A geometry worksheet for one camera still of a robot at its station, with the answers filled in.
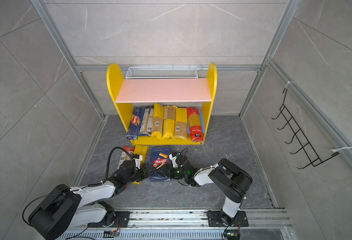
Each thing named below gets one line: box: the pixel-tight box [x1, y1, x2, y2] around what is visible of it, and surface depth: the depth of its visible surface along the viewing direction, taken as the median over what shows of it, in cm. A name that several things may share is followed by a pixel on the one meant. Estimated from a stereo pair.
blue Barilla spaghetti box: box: [125, 106, 145, 140], surface depth 94 cm
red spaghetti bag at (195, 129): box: [187, 107, 204, 143], surface depth 94 cm
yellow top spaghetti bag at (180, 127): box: [174, 108, 188, 140], surface depth 95 cm
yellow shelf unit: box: [106, 63, 218, 146], surface depth 79 cm
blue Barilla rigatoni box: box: [149, 146, 173, 182], surface depth 88 cm
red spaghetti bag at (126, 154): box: [117, 146, 135, 169], surface depth 94 cm
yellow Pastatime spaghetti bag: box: [162, 105, 176, 140], surface depth 95 cm
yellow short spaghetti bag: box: [151, 102, 164, 140], surface depth 94 cm
